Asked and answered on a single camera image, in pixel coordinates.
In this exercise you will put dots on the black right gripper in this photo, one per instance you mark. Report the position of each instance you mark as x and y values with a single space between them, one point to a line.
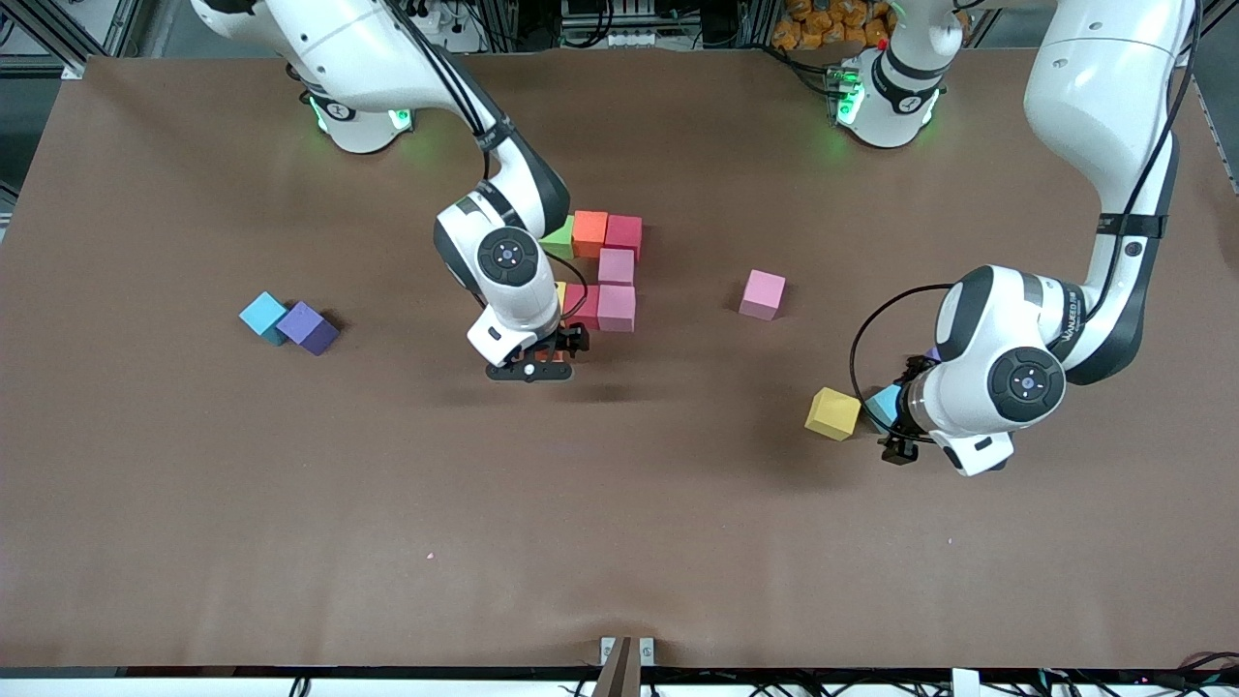
573 339

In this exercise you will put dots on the orange foam cube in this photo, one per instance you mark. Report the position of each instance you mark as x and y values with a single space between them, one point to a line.
557 356
589 232

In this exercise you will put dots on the red foam cube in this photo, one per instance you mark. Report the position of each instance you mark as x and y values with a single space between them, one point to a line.
584 305
624 234

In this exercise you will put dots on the teal foam cube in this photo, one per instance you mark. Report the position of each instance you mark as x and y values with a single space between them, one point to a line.
883 407

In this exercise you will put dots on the green foam cube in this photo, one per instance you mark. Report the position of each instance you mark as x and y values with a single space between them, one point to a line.
560 242

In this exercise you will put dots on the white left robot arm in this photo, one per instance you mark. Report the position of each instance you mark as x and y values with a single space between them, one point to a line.
1103 97

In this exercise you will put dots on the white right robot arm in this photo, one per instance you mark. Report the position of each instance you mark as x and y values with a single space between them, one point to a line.
368 58

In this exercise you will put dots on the notched pink foam cube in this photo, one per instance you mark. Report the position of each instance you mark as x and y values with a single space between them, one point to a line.
763 295

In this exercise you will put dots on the brown table cover sheet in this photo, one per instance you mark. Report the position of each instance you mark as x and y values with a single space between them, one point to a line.
619 532

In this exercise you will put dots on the light blue foam cube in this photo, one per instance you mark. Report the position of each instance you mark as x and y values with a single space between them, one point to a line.
261 313

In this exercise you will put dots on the dark electronics rack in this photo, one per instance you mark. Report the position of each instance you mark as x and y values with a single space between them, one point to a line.
629 19

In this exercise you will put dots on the white power strip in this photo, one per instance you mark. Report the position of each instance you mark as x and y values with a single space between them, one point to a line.
440 15

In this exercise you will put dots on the orange yellow toy pile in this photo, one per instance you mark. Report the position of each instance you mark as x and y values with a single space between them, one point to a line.
823 24

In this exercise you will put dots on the metal bracket with brown strip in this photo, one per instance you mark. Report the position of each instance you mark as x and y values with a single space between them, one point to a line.
624 668

